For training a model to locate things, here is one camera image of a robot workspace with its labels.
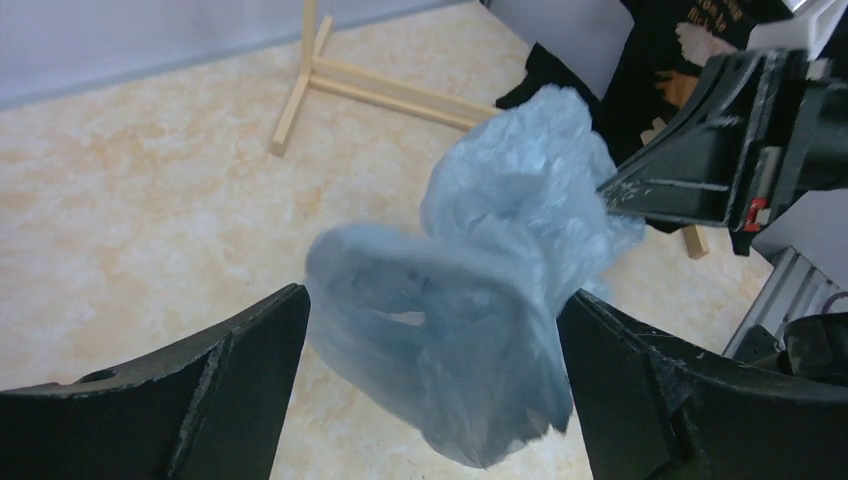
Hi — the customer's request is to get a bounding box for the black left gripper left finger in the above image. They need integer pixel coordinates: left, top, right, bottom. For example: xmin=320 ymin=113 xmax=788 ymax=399
xmin=1 ymin=284 xmax=310 ymax=479

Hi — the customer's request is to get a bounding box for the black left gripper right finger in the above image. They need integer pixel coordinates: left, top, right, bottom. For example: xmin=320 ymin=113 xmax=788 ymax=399
xmin=558 ymin=291 xmax=847 ymax=479

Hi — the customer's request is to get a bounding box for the wooden clothes rack frame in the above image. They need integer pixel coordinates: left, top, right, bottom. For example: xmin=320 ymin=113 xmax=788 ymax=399
xmin=270 ymin=0 xmax=710 ymax=261

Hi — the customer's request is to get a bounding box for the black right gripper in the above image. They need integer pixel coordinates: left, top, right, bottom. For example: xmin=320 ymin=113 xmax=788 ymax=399
xmin=598 ymin=49 xmax=847 ymax=257

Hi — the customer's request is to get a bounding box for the blue plastic trash bag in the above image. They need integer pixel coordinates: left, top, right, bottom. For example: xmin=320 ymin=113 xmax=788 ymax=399
xmin=305 ymin=85 xmax=646 ymax=469

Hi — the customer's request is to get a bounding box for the black hanging t-shirt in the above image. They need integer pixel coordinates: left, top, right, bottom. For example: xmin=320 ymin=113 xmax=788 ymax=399
xmin=495 ymin=0 xmax=791 ymax=164

